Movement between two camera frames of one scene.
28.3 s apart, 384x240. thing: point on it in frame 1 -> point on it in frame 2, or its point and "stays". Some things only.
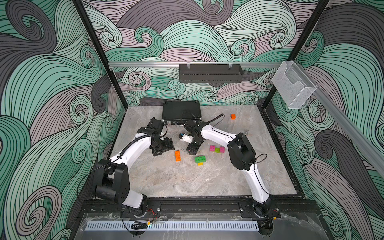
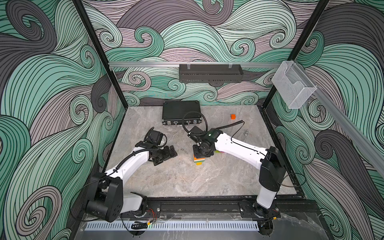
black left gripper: [168, 146] -> [167, 154]
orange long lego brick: [177, 155] -> [199, 159]
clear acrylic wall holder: [293, 86] stays
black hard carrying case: [176, 112] stays
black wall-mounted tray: [211, 73] stays
